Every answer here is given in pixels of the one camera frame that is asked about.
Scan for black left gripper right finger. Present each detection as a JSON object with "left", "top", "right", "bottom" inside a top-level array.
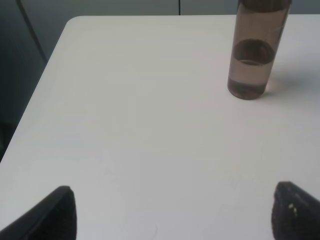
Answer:
[{"left": 271, "top": 181, "right": 320, "bottom": 240}]

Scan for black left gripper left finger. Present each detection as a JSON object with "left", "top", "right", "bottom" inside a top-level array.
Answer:
[{"left": 0, "top": 186, "right": 77, "bottom": 240}]

